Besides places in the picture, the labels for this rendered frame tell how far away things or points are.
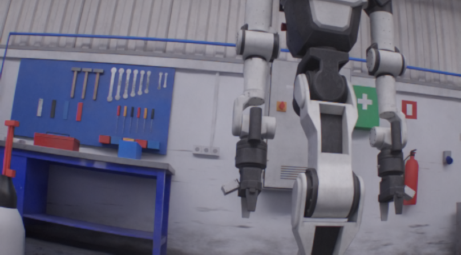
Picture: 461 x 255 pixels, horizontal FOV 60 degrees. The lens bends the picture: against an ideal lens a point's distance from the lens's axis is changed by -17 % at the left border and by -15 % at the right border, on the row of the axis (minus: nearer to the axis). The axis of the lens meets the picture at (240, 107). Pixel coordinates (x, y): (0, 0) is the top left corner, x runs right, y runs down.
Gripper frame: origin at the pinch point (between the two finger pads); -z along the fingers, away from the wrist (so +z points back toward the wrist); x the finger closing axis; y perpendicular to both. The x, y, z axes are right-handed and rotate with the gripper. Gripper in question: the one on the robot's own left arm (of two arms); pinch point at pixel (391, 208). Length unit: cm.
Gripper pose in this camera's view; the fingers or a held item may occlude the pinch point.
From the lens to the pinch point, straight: 140.4
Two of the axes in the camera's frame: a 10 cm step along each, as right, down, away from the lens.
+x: 1.2, -3.9, -9.1
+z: 0.5, -9.1, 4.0
